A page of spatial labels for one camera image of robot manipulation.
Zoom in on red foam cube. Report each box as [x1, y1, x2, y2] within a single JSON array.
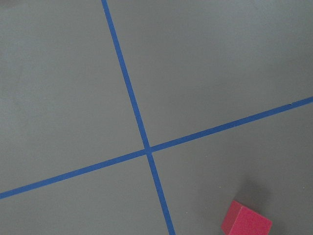
[[221, 200, 272, 235]]

